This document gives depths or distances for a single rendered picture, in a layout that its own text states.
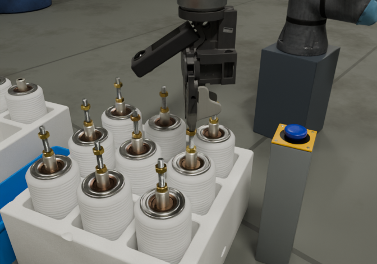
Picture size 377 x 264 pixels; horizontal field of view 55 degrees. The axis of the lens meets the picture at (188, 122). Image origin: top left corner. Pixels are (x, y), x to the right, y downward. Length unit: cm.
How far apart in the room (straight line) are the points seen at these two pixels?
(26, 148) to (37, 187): 32
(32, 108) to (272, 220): 68
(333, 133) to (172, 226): 88
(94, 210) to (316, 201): 62
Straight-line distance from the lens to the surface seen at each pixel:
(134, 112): 69
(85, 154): 77
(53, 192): 71
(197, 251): 64
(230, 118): 135
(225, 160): 78
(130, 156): 72
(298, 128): 68
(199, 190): 68
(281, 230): 78
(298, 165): 67
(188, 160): 68
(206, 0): 53
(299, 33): 112
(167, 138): 79
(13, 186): 98
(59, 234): 70
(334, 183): 112
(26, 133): 101
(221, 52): 57
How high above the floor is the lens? 67
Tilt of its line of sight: 30 degrees down
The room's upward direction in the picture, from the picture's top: straight up
